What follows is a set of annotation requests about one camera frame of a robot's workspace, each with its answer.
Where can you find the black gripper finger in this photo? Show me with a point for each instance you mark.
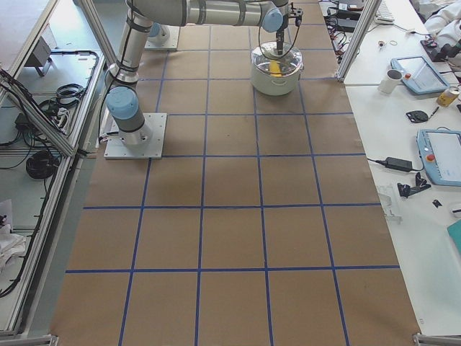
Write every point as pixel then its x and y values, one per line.
pixel 280 38

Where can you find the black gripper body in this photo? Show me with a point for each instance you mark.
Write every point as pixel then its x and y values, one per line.
pixel 280 37

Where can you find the yellow corn cob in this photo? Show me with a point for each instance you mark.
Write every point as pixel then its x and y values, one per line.
pixel 274 68

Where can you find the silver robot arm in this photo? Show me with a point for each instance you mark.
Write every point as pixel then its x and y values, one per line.
pixel 202 38
pixel 122 100

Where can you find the white cooking pot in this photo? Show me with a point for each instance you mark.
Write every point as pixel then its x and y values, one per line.
pixel 291 64

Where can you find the white mug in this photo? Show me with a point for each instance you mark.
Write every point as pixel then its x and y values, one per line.
pixel 390 81

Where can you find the blue teach pendant far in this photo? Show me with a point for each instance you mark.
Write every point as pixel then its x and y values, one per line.
pixel 420 75

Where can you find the blue teach pendant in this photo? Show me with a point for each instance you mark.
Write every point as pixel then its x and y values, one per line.
pixel 420 75
pixel 440 153

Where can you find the black mouse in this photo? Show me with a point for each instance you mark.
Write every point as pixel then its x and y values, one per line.
pixel 417 116

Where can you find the black power adapter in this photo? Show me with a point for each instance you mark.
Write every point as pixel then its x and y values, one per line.
pixel 398 164

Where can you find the brown paper table cover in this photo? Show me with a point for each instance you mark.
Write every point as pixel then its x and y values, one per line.
pixel 259 225

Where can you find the blue teach pendant near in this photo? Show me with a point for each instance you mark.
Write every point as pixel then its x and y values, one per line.
pixel 440 153

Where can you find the aluminium frame post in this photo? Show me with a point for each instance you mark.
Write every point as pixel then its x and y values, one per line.
pixel 359 33

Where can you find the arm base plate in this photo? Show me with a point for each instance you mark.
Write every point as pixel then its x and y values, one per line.
pixel 148 142
pixel 163 37

